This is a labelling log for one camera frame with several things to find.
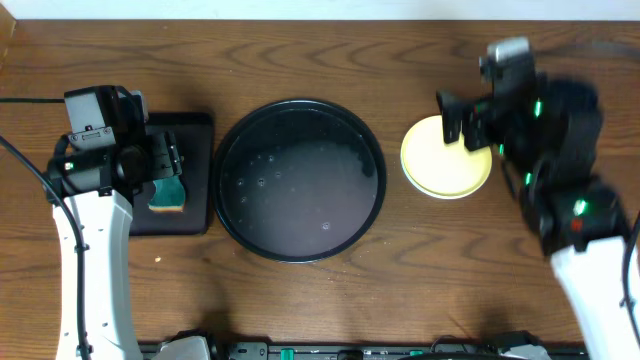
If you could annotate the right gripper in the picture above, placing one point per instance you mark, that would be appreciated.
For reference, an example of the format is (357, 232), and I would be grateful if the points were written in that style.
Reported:
(477, 117)

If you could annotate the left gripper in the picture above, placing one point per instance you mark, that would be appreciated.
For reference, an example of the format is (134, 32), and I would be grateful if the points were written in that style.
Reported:
(167, 155)

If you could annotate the green yellow sponge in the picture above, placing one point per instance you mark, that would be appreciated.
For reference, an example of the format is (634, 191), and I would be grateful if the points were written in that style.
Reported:
(169, 195)

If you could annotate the yellow plate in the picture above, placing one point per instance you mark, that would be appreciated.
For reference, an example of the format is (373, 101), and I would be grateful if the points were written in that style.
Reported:
(426, 136)

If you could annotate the mint plate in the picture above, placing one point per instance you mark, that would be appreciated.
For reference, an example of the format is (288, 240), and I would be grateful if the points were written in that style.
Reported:
(415, 187)

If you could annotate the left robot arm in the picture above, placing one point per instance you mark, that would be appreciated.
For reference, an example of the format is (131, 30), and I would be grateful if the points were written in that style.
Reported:
(93, 178)

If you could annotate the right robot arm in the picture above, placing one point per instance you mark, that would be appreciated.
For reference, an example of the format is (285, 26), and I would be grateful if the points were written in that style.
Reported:
(547, 132)

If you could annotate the dark rectangular tray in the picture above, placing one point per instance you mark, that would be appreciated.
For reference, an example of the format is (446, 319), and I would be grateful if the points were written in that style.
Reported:
(194, 132)

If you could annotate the round black tray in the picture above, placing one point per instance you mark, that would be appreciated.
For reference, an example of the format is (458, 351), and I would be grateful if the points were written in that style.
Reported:
(299, 180)

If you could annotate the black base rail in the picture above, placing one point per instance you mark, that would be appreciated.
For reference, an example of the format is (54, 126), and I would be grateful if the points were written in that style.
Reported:
(519, 346)

